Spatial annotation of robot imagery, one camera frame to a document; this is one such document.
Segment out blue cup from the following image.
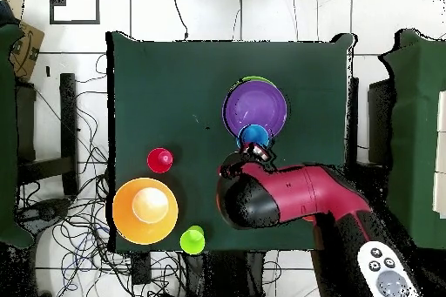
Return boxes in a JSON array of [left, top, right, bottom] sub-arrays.
[[235, 124, 274, 150]]

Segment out purple bowl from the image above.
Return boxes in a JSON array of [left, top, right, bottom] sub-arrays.
[[221, 79, 289, 139]]

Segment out green bowl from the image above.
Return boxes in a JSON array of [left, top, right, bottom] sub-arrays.
[[238, 75, 277, 84]]

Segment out lime green cup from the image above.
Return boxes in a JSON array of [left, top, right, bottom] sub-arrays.
[[179, 225, 206, 255]]

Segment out large yellow bowl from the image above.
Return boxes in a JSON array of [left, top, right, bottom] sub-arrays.
[[111, 177, 179, 246]]

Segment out red cup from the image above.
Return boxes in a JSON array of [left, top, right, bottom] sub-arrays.
[[146, 147, 174, 174]]

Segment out dark green tablecloth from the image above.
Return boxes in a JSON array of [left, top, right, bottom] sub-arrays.
[[105, 30, 356, 253]]

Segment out black metal stand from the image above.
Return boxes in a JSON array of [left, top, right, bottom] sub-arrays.
[[15, 72, 79, 197], [346, 77, 396, 172]]

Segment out green cloth covered table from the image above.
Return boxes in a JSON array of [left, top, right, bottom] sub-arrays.
[[379, 28, 446, 249], [0, 23, 36, 249]]

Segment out white box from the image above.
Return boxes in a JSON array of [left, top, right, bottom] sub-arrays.
[[436, 90, 446, 133], [432, 172, 446, 219]]

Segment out black chair base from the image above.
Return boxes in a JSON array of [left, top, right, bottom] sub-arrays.
[[17, 197, 72, 228]]

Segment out cardboard box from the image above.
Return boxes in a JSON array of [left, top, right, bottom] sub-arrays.
[[8, 19, 45, 83]]

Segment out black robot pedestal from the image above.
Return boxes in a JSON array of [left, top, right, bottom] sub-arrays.
[[184, 250, 266, 297]]

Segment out black floor cable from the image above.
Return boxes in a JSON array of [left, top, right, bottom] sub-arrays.
[[169, 0, 190, 41]]

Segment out tangle of cables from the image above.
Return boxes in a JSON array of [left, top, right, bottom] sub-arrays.
[[17, 54, 186, 297]]

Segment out black square frame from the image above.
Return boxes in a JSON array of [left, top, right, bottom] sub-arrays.
[[49, 0, 101, 25]]

